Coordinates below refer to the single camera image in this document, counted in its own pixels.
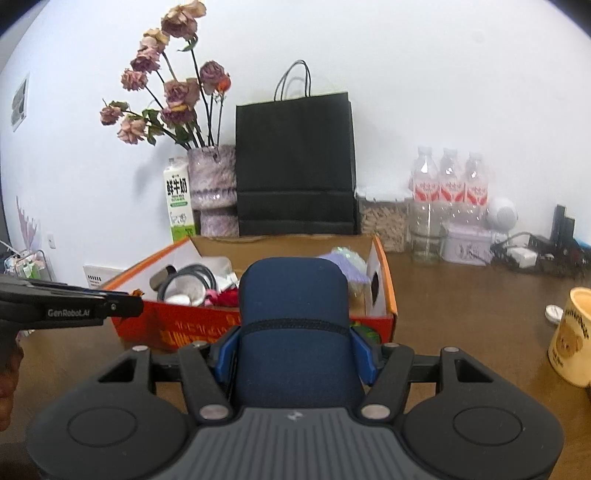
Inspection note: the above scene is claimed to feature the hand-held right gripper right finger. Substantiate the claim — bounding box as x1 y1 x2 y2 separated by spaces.
348 327 498 423

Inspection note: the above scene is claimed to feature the wooden desk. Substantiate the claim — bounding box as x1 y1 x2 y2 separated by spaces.
0 249 591 480

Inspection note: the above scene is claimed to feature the clear water bottle red label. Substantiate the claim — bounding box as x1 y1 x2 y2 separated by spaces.
409 147 441 217
438 148 466 222
463 152 490 227

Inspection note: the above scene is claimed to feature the dried rose bouquet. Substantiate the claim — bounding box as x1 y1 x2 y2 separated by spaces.
100 0 232 151

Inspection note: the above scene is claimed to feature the wire rack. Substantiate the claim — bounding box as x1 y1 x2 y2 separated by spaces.
4 249 56 282

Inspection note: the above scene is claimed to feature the person's left hand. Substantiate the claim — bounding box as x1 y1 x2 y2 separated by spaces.
0 344 23 432

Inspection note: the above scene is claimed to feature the clear box of wooden clothespins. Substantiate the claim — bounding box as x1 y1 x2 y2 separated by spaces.
355 187 411 254

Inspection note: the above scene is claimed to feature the red cardboard box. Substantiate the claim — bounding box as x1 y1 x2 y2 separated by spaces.
100 234 398 354

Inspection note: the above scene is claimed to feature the white round speaker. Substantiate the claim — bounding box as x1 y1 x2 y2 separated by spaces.
485 197 519 232

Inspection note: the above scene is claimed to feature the navy zip pouch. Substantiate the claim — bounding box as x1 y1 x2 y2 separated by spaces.
235 257 365 409

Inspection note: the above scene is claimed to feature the black paper bag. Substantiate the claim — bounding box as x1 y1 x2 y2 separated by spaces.
235 60 361 237

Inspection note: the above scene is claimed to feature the white tin box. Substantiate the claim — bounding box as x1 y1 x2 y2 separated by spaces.
441 224 494 267

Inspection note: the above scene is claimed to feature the white power adapter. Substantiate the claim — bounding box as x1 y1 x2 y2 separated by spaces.
505 247 537 269

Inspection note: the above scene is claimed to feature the green white milk carton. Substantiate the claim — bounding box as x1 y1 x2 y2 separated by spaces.
163 158 195 243

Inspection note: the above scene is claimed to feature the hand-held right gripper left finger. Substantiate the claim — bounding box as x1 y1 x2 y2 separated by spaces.
95 327 242 423

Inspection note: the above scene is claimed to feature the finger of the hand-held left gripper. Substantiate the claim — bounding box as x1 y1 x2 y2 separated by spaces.
21 281 134 297
104 296 145 319

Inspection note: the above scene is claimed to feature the yellow bear mug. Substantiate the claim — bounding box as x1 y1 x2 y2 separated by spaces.
547 287 591 388

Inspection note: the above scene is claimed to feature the purple marbled vase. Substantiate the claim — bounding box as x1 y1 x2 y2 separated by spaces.
187 144 239 237

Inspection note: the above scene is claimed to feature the black cable tangle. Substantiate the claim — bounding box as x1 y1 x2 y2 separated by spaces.
490 233 591 278

